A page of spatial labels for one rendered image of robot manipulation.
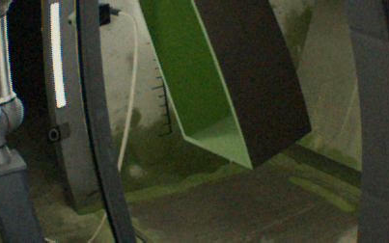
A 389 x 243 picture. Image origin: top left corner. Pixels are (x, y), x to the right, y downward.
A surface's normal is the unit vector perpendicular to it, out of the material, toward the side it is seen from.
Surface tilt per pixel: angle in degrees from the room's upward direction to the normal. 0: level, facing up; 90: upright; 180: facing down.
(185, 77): 90
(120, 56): 90
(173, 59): 90
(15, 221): 90
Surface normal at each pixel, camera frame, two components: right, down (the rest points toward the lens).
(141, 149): 0.44, 0.20
